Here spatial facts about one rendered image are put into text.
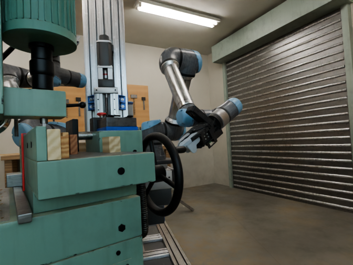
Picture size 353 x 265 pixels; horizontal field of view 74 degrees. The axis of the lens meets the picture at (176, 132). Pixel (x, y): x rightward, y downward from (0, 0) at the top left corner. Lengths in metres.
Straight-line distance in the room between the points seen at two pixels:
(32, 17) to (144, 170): 0.45
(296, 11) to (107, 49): 2.63
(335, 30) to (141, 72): 2.92
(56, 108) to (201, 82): 4.44
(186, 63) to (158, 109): 3.18
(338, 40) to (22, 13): 3.22
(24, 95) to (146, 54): 3.97
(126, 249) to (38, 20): 0.56
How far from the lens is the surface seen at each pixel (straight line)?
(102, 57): 1.49
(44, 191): 0.43
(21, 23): 0.70
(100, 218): 0.53
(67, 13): 0.75
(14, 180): 0.81
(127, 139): 0.71
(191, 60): 1.26
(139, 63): 4.46
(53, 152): 0.42
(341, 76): 3.36
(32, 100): 0.69
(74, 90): 4.04
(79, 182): 0.43
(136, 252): 0.59
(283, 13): 3.69
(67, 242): 0.53
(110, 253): 0.56
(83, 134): 0.73
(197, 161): 4.75
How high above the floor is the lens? 0.92
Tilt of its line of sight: 2 degrees up
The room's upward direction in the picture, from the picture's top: 3 degrees counter-clockwise
